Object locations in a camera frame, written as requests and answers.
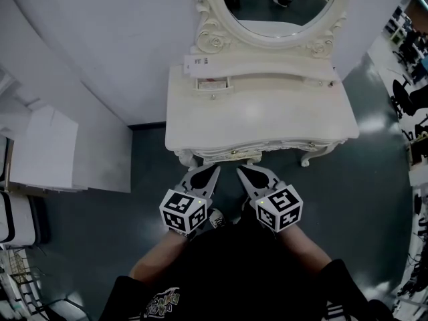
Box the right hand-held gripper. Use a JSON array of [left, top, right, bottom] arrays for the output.
[[235, 165, 304, 233]]

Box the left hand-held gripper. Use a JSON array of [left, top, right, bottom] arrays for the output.
[[159, 164, 221, 237]]

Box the small white vanity drawer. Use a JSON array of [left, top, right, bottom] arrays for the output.
[[195, 74, 235, 100]]

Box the pale makeup box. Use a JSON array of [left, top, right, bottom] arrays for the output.
[[198, 80, 229, 90]]

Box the person's left forearm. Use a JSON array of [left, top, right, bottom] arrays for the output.
[[128, 228, 189, 280]]

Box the person's right forearm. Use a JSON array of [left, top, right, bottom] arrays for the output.
[[280, 226, 335, 274]]

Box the carved front vanity drawer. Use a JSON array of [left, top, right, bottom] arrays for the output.
[[193, 146, 265, 165]]

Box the white ornate vanity table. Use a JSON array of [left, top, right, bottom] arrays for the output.
[[165, 52, 360, 169]]

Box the long white vanity drawer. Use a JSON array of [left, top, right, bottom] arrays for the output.
[[233, 72, 339, 88]]

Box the person's patterned shoe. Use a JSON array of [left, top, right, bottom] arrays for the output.
[[207, 207, 229, 229]]

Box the person's black clothing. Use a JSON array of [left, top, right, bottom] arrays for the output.
[[102, 209, 396, 321]]

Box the white paper tag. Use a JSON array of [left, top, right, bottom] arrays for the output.
[[183, 53, 215, 79]]

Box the wooden crate with clutter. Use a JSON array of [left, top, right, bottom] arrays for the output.
[[407, 129, 428, 171]]

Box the black office chair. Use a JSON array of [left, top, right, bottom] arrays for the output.
[[390, 78, 428, 117]]

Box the white storage box black trim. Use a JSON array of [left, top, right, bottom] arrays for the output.
[[0, 191, 41, 247]]

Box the oval mirror with carved frame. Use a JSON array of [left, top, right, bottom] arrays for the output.
[[190, 0, 354, 60]]

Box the wire rack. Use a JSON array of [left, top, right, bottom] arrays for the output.
[[0, 245, 46, 317]]

